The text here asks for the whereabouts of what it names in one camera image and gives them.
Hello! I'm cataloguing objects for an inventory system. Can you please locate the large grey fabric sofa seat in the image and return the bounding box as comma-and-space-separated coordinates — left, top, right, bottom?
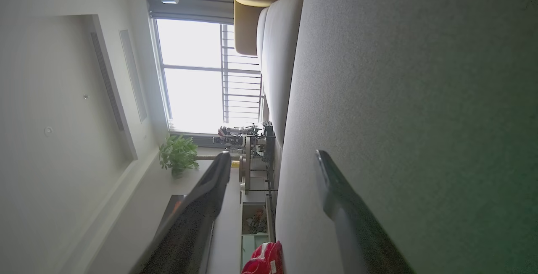
274, 0, 538, 274

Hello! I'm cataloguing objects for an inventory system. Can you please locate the metal balcony railing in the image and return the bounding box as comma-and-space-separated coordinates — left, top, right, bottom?
220, 24, 264, 124

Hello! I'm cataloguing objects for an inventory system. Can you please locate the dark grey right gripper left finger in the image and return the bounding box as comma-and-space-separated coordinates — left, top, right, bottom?
141, 151, 232, 274

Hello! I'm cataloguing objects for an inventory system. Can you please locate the grey fabric sofa cushion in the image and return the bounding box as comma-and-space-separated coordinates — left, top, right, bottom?
256, 0, 306, 148

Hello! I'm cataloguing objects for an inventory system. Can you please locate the large bright window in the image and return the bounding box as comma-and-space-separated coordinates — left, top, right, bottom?
153, 18, 265, 136

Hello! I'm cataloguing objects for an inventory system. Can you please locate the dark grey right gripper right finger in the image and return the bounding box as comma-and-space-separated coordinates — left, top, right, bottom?
315, 150, 417, 274

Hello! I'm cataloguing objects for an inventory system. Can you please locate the plain red garment white trim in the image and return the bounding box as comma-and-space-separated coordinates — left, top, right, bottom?
241, 241, 283, 274

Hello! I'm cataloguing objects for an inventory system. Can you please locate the robot figure by window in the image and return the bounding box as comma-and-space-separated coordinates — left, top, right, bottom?
212, 124, 264, 148

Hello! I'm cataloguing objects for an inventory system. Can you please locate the black metal shelf rack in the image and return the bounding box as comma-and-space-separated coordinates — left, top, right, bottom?
246, 121, 279, 195

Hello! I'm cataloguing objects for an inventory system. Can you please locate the white storage cabinet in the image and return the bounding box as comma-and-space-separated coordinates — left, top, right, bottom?
240, 202, 272, 272

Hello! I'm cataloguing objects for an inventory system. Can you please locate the green potted plant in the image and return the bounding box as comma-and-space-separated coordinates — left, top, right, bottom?
159, 134, 241, 178

